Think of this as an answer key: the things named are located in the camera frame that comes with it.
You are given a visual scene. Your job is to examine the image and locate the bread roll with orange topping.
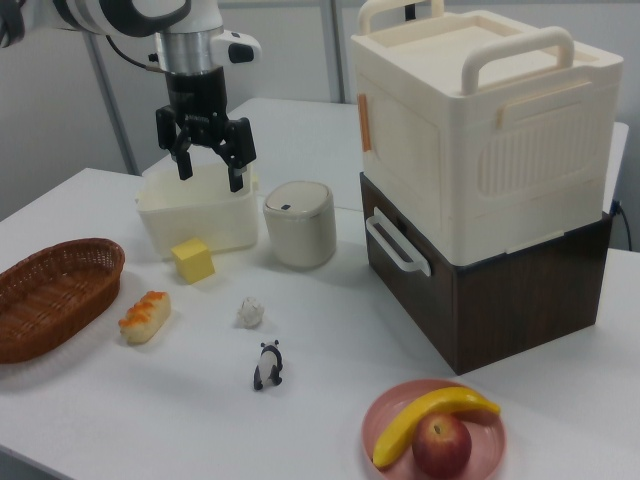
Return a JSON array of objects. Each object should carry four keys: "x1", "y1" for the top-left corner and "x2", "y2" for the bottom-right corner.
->
[{"x1": 117, "y1": 290, "x2": 172, "y2": 345}]

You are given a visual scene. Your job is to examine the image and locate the small cream trash can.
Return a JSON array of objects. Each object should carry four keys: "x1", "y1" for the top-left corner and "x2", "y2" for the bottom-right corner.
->
[{"x1": 262, "y1": 181, "x2": 337, "y2": 271}]

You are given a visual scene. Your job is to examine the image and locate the red apple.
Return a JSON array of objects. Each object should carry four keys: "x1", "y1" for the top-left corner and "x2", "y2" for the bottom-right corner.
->
[{"x1": 411, "y1": 412, "x2": 473, "y2": 478}]

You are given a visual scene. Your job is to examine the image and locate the panda figurine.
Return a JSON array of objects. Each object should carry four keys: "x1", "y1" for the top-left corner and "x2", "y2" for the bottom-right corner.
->
[{"x1": 252, "y1": 339, "x2": 284, "y2": 392}]

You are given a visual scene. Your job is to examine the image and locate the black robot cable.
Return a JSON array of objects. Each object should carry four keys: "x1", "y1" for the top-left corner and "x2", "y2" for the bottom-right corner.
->
[{"x1": 103, "y1": 34, "x2": 162, "y2": 72}]

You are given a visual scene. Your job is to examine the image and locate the pink plate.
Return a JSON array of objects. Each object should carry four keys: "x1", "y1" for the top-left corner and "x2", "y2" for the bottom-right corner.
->
[{"x1": 361, "y1": 378, "x2": 508, "y2": 480}]

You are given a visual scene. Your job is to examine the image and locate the yellow cube block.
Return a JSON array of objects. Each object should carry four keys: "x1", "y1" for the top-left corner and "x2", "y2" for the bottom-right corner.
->
[{"x1": 170, "y1": 237, "x2": 217, "y2": 286}]

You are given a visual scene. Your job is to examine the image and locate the dark brown drawer box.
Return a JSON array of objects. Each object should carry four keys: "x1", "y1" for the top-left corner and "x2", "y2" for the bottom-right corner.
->
[{"x1": 359, "y1": 171, "x2": 614, "y2": 376}]

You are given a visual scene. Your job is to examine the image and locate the brown wicker basket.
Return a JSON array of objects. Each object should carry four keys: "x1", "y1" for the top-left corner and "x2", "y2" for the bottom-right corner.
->
[{"x1": 0, "y1": 238, "x2": 127, "y2": 365}]

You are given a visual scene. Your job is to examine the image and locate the white rectangular plastic bin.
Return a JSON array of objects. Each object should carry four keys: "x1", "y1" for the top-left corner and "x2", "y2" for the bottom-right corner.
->
[{"x1": 135, "y1": 162, "x2": 262, "y2": 259}]

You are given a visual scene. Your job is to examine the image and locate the cream plastic storage box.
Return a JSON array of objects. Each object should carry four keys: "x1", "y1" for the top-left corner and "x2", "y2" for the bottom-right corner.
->
[{"x1": 349, "y1": 0, "x2": 625, "y2": 268}]

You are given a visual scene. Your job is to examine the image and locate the yellow banana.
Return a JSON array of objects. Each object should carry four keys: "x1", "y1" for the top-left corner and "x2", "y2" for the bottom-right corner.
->
[{"x1": 372, "y1": 386, "x2": 502, "y2": 469}]

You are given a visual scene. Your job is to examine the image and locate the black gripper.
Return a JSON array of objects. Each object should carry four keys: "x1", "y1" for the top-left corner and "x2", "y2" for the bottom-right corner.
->
[{"x1": 155, "y1": 67, "x2": 258, "y2": 193}]

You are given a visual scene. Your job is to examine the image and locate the crumpled white paper ball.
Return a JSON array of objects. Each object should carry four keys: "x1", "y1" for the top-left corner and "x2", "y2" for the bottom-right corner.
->
[{"x1": 236, "y1": 296, "x2": 266, "y2": 330}]

